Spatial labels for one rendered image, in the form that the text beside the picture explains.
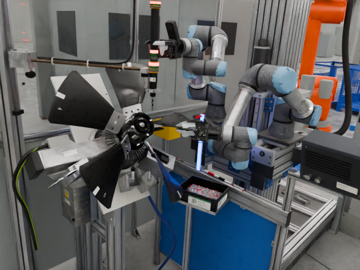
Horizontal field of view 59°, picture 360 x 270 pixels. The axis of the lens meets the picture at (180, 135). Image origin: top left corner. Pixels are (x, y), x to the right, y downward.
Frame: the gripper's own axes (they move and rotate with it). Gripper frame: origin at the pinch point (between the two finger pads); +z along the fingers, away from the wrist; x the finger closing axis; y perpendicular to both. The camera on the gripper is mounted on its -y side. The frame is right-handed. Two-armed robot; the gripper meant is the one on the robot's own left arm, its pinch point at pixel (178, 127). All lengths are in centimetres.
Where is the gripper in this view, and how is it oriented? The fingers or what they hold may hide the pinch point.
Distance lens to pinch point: 147.8
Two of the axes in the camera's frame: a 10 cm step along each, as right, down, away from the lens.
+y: -1.6, 4.1, -9.0
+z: -9.9, -1.0, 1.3
